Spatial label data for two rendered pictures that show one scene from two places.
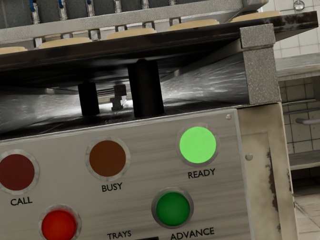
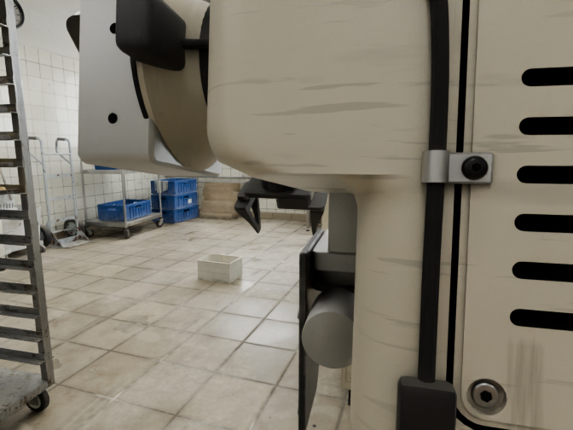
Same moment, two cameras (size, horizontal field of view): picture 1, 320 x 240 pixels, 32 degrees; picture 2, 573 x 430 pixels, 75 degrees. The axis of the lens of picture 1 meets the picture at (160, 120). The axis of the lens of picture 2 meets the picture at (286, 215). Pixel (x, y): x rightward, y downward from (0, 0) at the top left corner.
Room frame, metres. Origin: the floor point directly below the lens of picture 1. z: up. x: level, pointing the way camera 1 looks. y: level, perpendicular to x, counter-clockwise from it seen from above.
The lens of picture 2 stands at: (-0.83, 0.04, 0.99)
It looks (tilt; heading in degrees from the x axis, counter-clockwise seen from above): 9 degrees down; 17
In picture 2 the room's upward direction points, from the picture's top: straight up
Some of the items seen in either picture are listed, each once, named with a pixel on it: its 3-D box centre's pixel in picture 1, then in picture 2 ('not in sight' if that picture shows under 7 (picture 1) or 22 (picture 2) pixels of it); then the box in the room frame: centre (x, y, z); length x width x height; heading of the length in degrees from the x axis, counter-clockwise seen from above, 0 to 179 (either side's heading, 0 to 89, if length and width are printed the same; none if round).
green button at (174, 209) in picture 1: (172, 207); not in sight; (0.48, 0.00, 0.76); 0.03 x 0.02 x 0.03; 93
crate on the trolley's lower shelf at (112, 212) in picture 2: not in sight; (125, 209); (3.08, 3.34, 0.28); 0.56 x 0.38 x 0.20; 6
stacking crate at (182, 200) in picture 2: not in sight; (175, 200); (4.03, 3.24, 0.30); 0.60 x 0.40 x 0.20; 178
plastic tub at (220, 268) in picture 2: not in sight; (220, 267); (1.81, 1.39, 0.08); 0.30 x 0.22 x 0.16; 86
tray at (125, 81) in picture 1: (116, 80); not in sight; (1.48, 0.10, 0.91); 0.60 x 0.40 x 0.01; 3
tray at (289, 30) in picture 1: (105, 67); not in sight; (0.79, 0.06, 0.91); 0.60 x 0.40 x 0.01; 4
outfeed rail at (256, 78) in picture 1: (172, 85); not in sight; (1.49, -0.05, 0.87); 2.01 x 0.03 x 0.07; 3
